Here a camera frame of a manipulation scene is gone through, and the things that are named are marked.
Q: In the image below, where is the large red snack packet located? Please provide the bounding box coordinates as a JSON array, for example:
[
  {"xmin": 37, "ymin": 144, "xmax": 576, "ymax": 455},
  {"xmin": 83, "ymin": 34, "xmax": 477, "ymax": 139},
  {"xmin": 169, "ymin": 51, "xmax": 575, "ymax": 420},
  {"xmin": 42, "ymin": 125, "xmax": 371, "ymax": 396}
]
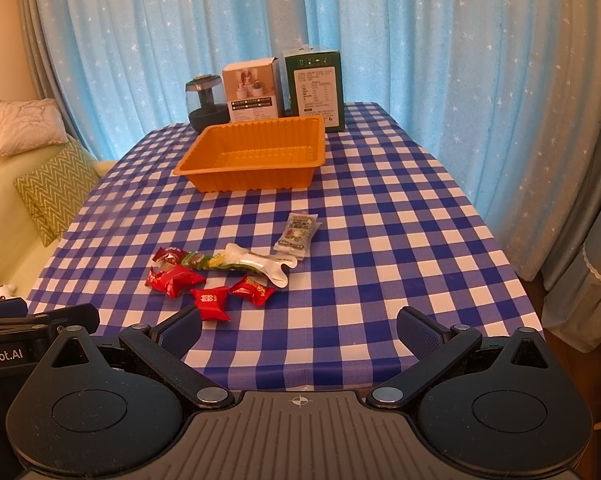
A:
[{"xmin": 145, "ymin": 264, "xmax": 206, "ymax": 299}]

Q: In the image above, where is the red double-happiness candy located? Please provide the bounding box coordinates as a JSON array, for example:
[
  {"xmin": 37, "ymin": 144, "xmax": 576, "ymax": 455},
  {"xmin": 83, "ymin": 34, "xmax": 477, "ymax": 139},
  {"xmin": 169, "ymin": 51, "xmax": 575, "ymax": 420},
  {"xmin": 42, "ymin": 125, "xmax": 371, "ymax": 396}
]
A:
[{"xmin": 191, "ymin": 286, "xmax": 231, "ymax": 322}]

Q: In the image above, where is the green brown candy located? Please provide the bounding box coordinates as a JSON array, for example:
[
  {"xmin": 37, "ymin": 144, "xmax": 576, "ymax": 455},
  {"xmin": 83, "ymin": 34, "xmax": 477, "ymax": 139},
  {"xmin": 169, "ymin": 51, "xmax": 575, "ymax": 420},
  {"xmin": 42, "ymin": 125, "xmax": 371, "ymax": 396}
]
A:
[{"xmin": 181, "ymin": 252, "xmax": 212, "ymax": 270}]

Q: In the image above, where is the yellow green candy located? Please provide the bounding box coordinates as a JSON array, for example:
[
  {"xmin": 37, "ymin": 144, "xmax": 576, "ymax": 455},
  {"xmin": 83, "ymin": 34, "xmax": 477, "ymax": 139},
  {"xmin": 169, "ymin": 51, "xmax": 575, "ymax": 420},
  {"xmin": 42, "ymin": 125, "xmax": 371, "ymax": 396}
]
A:
[{"xmin": 207, "ymin": 252, "xmax": 229, "ymax": 270}]

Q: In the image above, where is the small red candy packet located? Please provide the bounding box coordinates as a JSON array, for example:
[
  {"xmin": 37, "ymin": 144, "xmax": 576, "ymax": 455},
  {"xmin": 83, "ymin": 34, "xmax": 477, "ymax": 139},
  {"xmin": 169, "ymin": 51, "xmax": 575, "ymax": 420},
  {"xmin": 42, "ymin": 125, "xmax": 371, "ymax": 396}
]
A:
[{"xmin": 229, "ymin": 276, "xmax": 276, "ymax": 307}]

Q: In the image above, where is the long green snack bag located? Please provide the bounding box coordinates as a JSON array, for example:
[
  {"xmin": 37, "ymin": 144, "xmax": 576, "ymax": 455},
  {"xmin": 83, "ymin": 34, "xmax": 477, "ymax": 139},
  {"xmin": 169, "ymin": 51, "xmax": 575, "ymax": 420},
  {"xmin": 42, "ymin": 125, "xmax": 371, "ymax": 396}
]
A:
[{"xmin": 221, "ymin": 243, "xmax": 298, "ymax": 288}]

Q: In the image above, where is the clear grey snack packet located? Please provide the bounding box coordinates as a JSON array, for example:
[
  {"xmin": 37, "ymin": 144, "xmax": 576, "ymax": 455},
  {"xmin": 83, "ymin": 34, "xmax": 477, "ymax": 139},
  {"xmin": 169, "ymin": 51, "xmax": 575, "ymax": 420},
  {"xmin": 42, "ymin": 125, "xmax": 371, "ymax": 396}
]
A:
[{"xmin": 273, "ymin": 212, "xmax": 320, "ymax": 260}]

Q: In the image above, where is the dark red candy packet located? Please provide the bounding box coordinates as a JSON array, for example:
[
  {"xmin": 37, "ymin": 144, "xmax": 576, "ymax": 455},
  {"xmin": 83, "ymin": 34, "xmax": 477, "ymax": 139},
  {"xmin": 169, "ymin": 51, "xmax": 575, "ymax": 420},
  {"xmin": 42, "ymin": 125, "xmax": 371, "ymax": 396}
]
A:
[{"xmin": 152, "ymin": 247, "xmax": 189, "ymax": 266}]

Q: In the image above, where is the light green sofa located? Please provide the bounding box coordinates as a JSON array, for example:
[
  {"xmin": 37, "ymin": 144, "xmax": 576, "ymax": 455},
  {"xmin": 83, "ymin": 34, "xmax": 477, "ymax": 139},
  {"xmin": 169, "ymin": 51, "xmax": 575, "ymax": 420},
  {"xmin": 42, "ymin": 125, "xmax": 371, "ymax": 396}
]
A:
[{"xmin": 0, "ymin": 142, "xmax": 115, "ymax": 298}]

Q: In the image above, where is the green chevron cushion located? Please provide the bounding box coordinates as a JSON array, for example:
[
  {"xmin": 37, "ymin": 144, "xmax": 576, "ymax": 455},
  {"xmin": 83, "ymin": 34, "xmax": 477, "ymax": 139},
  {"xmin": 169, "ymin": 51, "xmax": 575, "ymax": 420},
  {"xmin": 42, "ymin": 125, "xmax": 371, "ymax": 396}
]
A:
[{"xmin": 13, "ymin": 141, "xmax": 100, "ymax": 247}]

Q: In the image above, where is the blue checkered tablecloth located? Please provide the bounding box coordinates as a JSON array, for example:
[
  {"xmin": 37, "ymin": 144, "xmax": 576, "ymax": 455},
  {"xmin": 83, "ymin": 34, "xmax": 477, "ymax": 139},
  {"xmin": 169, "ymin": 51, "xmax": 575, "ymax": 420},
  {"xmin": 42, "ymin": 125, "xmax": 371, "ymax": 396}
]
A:
[{"xmin": 29, "ymin": 103, "xmax": 539, "ymax": 390}]

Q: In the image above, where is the grey outer curtain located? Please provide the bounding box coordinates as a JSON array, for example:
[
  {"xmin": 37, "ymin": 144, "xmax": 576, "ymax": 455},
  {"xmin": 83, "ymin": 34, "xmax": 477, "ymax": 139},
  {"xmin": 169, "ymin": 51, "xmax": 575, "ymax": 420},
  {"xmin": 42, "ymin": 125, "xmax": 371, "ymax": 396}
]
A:
[{"xmin": 499, "ymin": 0, "xmax": 601, "ymax": 354}]

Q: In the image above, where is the white cushion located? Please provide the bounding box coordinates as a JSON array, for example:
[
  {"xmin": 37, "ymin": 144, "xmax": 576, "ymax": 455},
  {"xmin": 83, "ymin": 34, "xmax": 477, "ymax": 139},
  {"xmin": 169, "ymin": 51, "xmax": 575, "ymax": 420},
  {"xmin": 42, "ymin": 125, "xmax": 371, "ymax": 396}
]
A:
[{"xmin": 0, "ymin": 99, "xmax": 68, "ymax": 158}]

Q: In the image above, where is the orange plastic tray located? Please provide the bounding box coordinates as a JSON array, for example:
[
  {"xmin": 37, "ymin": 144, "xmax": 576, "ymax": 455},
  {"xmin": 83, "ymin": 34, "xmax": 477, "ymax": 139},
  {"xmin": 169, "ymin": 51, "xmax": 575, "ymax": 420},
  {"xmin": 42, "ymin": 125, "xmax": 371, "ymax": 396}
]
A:
[{"xmin": 174, "ymin": 116, "xmax": 326, "ymax": 193}]

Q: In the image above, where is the dark glass humidifier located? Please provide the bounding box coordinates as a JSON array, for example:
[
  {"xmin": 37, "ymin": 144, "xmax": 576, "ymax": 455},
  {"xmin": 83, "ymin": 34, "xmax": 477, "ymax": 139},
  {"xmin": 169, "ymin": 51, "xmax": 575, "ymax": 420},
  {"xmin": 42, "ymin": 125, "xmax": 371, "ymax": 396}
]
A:
[{"xmin": 186, "ymin": 74, "xmax": 230, "ymax": 133}]

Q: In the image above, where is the white product box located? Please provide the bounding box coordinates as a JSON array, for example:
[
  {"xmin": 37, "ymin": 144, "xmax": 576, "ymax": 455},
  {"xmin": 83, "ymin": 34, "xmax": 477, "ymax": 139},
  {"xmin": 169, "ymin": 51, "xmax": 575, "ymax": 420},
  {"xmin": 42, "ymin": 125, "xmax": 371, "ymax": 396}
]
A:
[{"xmin": 222, "ymin": 58, "xmax": 283, "ymax": 122}]

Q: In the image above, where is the green carton box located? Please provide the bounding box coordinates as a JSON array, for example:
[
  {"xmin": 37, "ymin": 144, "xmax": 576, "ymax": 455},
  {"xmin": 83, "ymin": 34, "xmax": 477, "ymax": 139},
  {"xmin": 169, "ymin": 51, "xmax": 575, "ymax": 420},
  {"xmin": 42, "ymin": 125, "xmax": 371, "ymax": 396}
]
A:
[{"xmin": 283, "ymin": 46, "xmax": 345, "ymax": 132}]

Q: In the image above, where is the blue star curtain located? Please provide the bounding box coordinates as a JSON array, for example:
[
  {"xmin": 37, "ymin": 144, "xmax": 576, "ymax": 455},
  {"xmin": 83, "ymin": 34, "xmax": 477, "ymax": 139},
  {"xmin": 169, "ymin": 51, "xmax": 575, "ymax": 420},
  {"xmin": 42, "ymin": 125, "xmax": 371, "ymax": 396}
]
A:
[{"xmin": 29, "ymin": 0, "xmax": 601, "ymax": 241}]

